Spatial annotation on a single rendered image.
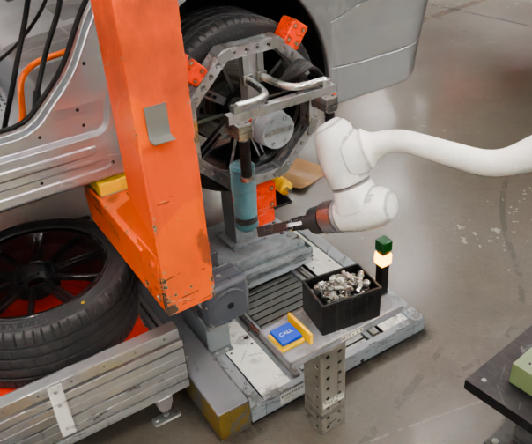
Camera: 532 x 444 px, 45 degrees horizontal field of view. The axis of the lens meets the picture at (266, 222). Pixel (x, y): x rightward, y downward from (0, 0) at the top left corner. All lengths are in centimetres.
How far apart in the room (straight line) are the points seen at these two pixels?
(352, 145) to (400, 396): 113
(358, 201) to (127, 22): 68
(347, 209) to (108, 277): 92
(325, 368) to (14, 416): 93
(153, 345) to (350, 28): 139
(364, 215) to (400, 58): 134
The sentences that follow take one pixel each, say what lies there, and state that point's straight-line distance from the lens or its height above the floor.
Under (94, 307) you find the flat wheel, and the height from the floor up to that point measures 49.
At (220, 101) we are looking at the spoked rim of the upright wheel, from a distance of 236.
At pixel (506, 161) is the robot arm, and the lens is 159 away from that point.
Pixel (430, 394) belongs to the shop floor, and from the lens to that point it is 245.
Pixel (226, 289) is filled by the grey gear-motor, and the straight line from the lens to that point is 226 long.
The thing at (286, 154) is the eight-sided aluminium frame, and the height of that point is 66.
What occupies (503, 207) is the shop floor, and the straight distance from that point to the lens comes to 349.
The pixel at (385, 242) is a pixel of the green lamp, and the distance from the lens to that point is 199.
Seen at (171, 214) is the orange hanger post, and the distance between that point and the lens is 179.
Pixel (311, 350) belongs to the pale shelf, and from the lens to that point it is 193.
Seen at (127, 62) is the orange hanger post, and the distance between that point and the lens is 158.
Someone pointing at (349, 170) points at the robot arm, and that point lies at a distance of 157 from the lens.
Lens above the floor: 181
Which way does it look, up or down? 33 degrees down
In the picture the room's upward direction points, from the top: 4 degrees counter-clockwise
